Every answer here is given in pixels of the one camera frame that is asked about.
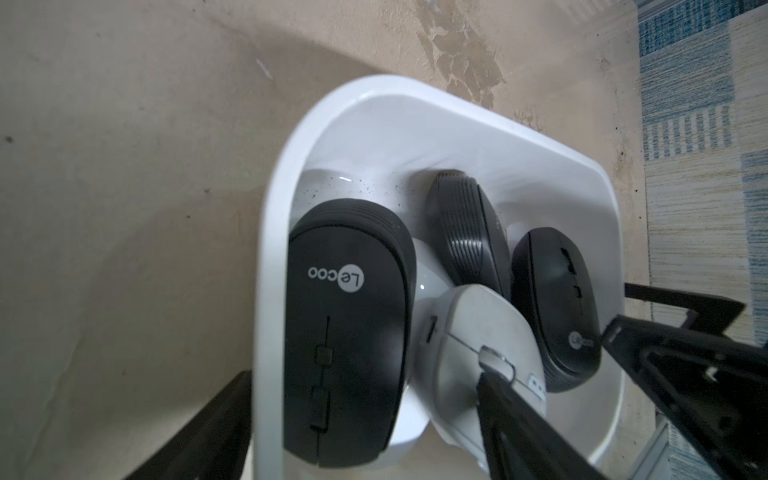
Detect black ribbed mouse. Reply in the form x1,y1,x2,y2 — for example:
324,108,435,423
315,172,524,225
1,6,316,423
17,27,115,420
425,171,513,300

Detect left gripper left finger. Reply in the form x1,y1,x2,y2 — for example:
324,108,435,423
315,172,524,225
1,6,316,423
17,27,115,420
128,370,252,479

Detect small black Lecoo mouse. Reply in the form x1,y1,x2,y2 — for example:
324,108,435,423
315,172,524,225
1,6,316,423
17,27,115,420
511,227,602,393

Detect light grey mouse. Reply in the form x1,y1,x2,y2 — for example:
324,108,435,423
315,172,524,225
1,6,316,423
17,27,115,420
414,284,547,471

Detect white storage box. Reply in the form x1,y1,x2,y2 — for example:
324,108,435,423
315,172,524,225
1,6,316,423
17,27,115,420
246,75,624,479

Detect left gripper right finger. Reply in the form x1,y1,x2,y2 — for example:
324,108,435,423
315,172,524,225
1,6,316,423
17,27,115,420
476,372,604,480

